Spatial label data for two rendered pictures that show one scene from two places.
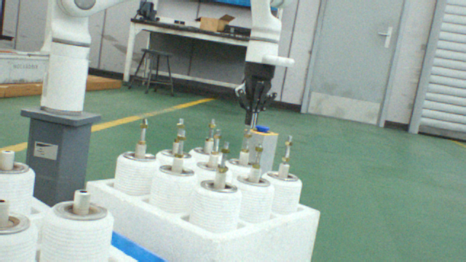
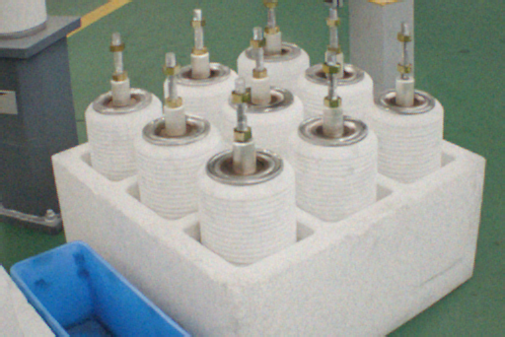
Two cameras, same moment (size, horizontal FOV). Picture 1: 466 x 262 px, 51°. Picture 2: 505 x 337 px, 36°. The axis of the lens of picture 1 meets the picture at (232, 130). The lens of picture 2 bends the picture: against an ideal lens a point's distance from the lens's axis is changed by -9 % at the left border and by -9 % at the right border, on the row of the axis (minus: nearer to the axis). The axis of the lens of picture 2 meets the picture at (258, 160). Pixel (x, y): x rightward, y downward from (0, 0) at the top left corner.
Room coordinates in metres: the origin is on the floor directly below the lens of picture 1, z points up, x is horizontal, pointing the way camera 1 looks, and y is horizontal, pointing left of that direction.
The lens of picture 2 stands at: (0.25, -0.19, 0.62)
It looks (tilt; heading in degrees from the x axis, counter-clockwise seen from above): 27 degrees down; 15
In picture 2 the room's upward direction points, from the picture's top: 3 degrees counter-clockwise
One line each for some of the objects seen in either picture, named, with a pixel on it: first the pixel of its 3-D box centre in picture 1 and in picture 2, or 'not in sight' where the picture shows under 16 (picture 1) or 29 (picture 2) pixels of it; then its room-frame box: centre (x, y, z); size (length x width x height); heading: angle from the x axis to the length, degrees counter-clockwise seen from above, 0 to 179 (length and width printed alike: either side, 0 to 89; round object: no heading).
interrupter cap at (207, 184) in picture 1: (218, 186); (245, 167); (0.94, 0.01, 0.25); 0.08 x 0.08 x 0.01
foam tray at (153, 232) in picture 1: (201, 233); (266, 222); (1.11, 0.03, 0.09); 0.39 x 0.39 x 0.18; 53
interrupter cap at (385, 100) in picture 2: (282, 176); (404, 101); (1.13, -0.13, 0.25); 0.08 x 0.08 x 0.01
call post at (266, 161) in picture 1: (252, 185); (382, 94); (1.39, -0.08, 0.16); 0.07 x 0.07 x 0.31; 53
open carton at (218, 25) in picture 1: (214, 23); not in sight; (5.86, 0.42, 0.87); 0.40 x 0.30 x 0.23; 68
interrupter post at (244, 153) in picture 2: (220, 180); (244, 155); (0.94, 0.01, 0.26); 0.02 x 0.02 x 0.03
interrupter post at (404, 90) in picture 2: (283, 171); (404, 91); (1.13, -0.13, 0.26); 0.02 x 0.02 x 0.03
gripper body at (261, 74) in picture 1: (258, 79); not in sight; (1.20, -0.04, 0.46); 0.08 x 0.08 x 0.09
